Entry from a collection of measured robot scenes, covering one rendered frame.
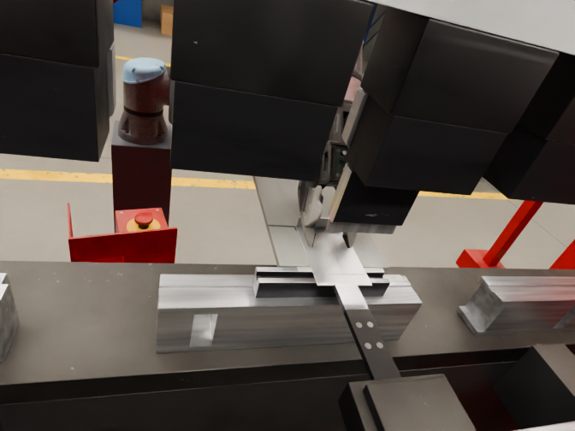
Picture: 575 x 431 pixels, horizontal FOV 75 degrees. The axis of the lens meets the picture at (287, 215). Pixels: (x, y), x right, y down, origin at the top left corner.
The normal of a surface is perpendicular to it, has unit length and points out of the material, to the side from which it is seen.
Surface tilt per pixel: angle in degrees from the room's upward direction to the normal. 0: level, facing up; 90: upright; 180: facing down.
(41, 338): 0
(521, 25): 90
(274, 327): 90
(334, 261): 0
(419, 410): 0
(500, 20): 90
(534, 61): 90
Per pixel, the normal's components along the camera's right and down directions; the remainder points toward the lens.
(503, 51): 0.22, 0.60
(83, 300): 0.23, -0.80
